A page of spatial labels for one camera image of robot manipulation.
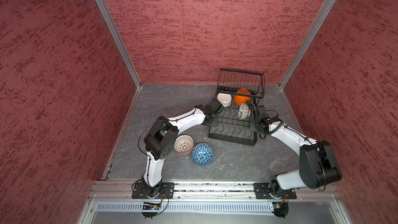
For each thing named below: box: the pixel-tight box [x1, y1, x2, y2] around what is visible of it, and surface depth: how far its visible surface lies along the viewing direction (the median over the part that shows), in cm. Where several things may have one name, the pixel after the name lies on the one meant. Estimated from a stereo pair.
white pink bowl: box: [216, 92, 233, 108], surface depth 105 cm
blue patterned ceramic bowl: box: [191, 142, 215, 167], surface depth 84 cm
